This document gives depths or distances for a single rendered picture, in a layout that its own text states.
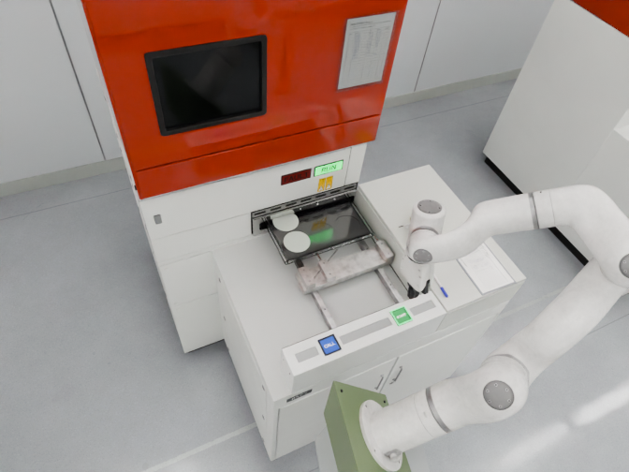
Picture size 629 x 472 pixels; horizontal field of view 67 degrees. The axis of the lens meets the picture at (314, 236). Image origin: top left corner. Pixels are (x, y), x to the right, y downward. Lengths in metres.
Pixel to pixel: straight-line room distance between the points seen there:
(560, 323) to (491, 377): 0.20
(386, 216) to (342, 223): 0.17
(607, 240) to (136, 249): 2.42
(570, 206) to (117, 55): 1.07
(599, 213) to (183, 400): 1.93
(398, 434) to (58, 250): 2.30
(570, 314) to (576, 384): 1.73
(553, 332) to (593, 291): 0.13
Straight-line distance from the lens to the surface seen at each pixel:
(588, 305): 1.23
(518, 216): 1.21
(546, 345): 1.23
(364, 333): 1.52
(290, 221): 1.82
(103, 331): 2.70
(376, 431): 1.35
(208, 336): 2.39
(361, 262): 1.76
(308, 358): 1.46
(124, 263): 2.91
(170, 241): 1.73
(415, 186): 1.96
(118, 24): 1.17
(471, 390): 1.21
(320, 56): 1.38
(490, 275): 1.77
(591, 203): 1.22
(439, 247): 1.18
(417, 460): 1.57
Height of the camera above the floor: 2.29
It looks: 51 degrees down
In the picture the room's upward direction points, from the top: 8 degrees clockwise
